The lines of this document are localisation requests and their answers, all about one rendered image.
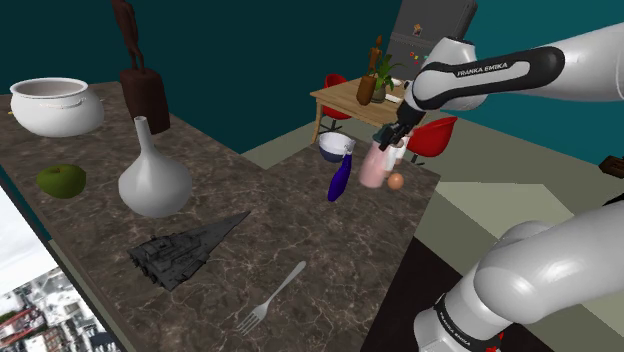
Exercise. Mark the white long-necked vase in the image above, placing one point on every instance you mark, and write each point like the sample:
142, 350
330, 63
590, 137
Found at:
155, 183

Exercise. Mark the white and blue bowl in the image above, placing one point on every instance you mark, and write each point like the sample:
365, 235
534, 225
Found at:
333, 145

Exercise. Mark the green apple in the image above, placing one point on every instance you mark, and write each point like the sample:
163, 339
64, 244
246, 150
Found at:
61, 181

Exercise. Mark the white round pot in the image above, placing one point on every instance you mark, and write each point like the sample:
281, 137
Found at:
58, 112

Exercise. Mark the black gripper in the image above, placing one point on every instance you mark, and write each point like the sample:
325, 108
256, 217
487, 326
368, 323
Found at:
403, 119

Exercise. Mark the dark grey spaceship model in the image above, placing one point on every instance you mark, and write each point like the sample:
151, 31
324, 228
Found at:
178, 253

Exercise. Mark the brown wooden figure statue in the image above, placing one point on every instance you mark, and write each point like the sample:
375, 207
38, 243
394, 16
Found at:
144, 95

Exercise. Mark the grey refrigerator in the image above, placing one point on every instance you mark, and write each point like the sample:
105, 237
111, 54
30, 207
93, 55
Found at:
424, 29

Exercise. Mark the small white and pink cup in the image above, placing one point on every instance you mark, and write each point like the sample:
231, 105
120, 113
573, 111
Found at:
400, 152

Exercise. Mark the brown egg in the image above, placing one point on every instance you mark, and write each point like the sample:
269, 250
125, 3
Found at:
395, 181

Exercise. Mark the dark brown furniture piece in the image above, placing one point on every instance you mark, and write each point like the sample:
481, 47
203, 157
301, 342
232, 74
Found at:
613, 166

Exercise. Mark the silver fork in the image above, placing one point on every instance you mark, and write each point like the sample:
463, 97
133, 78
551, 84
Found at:
280, 290

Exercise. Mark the red chair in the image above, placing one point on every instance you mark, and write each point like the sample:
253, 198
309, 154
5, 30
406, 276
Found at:
336, 80
434, 134

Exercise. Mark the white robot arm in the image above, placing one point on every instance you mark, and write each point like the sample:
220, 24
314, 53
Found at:
531, 273

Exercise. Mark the blue bottle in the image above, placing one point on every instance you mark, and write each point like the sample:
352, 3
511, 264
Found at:
339, 183

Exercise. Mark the pink tumbler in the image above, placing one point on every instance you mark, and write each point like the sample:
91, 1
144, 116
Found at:
373, 168

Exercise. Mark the dark robot stand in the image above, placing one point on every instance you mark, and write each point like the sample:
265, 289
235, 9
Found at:
414, 287

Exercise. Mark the wooden dining table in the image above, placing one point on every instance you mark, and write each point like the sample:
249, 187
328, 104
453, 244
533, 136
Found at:
341, 100

